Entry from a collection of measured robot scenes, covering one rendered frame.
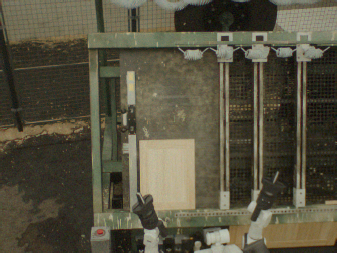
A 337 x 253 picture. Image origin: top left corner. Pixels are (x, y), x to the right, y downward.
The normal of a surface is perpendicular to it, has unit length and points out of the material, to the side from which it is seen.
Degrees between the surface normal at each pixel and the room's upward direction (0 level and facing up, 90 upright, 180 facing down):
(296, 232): 90
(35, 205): 0
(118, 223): 59
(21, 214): 0
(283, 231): 90
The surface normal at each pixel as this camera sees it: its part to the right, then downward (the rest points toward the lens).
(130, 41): 0.07, 0.08
